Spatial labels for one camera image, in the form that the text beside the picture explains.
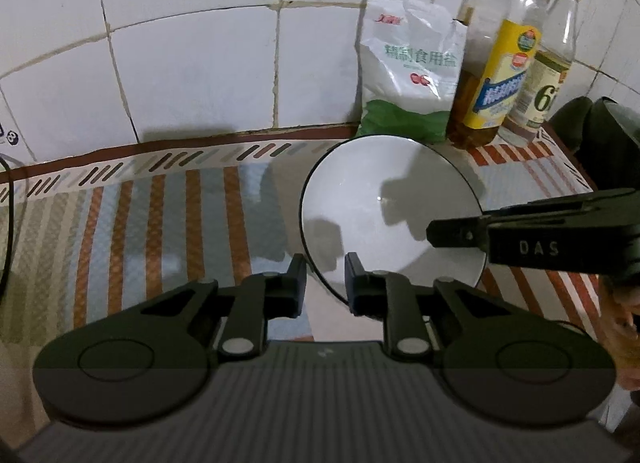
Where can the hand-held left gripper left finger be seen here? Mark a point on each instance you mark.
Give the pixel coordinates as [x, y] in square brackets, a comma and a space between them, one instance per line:
[297, 285]

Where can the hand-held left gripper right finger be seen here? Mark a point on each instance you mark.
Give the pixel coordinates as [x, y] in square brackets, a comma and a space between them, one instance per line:
[354, 285]

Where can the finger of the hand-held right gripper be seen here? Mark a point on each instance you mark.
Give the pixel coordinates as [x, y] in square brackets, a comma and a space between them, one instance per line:
[457, 233]

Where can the white ribbed bowl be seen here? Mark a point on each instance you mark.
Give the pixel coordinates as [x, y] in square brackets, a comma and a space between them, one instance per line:
[360, 193]

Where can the person's right hand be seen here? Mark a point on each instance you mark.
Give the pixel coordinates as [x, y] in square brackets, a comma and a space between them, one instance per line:
[622, 323]

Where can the cooking oil bottle yellow label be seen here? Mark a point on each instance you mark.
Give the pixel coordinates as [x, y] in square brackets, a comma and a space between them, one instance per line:
[495, 88]

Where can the striped tablecloth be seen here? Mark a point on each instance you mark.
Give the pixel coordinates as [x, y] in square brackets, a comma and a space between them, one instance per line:
[150, 223]

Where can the white salt bag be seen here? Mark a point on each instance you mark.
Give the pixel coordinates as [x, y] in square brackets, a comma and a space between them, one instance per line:
[400, 83]

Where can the clear vinegar bottle yellow cap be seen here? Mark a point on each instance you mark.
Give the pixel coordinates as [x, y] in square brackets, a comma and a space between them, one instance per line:
[542, 88]

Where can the small dark wall sticker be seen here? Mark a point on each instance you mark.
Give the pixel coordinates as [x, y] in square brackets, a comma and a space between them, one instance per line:
[11, 139]

